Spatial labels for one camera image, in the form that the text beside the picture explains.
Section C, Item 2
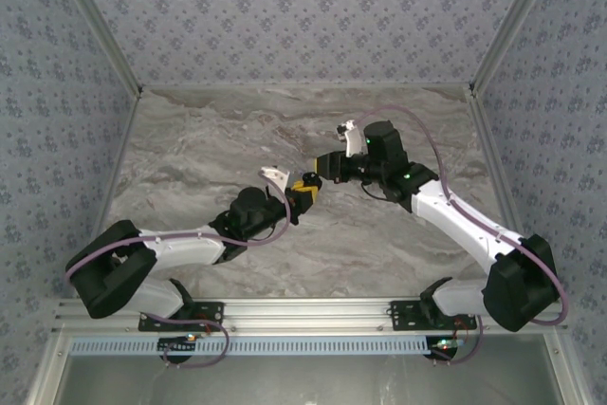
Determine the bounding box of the small control board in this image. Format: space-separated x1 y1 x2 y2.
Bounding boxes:
428 335 463 360
157 334 200 356

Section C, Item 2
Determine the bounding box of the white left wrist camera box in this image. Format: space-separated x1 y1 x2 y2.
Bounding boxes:
258 165 292 195

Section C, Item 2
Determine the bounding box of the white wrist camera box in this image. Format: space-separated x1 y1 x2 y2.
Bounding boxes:
335 119 364 158
258 165 292 195

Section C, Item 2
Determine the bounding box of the thin black left gripper cable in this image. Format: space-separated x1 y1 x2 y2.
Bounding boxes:
249 226 282 244

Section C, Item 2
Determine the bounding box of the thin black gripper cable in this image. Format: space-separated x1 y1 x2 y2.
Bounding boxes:
359 180 386 201
249 226 282 244

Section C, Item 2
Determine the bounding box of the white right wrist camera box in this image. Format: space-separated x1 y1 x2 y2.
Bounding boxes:
335 119 364 158

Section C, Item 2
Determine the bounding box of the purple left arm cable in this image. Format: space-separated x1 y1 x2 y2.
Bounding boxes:
64 175 293 372

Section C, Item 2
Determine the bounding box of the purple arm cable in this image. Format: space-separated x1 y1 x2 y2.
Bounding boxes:
354 104 569 368
64 175 293 372

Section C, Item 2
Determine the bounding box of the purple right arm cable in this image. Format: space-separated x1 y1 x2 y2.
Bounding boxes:
354 104 569 368

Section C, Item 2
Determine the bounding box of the thin black right gripper cable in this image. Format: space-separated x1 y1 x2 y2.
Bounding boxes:
359 180 386 201

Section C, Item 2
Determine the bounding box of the aluminium frame side rail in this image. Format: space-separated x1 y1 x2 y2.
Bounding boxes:
467 88 544 296
83 89 144 285

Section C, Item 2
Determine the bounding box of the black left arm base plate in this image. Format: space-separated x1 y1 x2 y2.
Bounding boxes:
138 301 226 334

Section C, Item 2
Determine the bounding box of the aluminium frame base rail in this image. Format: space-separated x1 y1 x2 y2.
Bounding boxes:
51 297 569 336

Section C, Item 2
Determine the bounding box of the slotted cable duct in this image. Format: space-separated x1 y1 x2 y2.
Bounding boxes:
70 335 475 358

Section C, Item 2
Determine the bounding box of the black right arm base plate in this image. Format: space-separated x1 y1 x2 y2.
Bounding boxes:
389 300 478 334

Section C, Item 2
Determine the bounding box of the aluminium frame post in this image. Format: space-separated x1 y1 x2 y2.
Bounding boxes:
468 0 568 93
49 0 145 96

